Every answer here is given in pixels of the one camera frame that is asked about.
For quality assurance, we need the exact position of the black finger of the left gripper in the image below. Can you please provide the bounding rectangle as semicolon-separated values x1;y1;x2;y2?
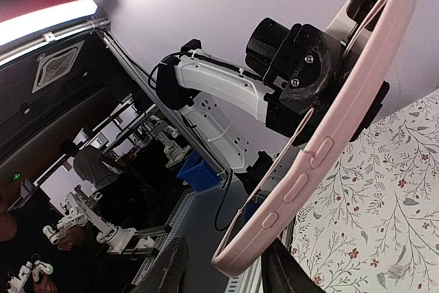
279;30;344;115

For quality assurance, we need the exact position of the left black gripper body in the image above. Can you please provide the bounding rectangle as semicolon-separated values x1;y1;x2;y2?
244;16;347;136

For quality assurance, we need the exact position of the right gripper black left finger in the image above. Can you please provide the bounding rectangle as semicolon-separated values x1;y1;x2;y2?
132;237;189;293

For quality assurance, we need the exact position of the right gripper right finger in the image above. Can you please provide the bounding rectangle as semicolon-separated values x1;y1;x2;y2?
261;239;324;293

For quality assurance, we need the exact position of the phone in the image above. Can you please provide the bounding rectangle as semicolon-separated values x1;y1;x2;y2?
211;0;417;277

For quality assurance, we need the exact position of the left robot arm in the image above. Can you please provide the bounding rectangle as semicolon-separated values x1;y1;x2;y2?
152;18;346;184

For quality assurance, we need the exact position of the floral patterned table mat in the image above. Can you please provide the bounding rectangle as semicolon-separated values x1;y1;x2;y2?
290;92;438;292

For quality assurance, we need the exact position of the blue plastic bin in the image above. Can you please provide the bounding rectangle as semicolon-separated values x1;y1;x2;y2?
177;150;220;192

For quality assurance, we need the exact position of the person in grey shirt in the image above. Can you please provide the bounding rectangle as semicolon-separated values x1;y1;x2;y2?
60;139;119;190

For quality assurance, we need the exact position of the ceiling light strip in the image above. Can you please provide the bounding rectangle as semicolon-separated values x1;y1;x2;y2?
1;0;97;46

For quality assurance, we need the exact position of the front aluminium rail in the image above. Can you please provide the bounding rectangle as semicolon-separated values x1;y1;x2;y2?
130;176;296;293

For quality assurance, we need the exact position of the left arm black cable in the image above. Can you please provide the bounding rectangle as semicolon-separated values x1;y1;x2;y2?
214;169;241;232

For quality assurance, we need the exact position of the left aluminium frame post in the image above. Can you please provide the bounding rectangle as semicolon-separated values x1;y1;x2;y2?
93;27;233;183

